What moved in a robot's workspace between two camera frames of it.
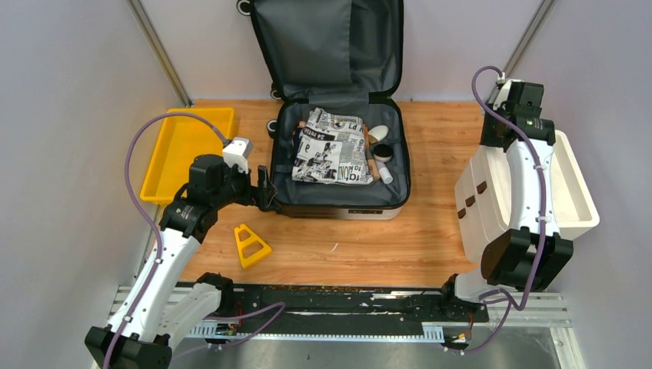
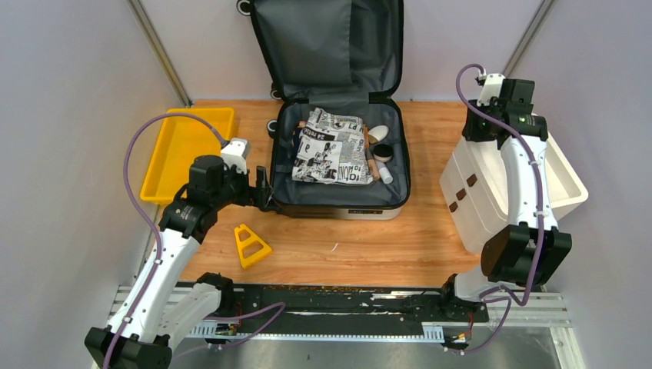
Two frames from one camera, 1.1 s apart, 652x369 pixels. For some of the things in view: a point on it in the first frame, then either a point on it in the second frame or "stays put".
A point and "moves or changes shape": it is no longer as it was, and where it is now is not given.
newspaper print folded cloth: [331, 148] stays put
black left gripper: [261, 196] stays put
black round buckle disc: [383, 152] stays put
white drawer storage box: [483, 197] moves or changes shape
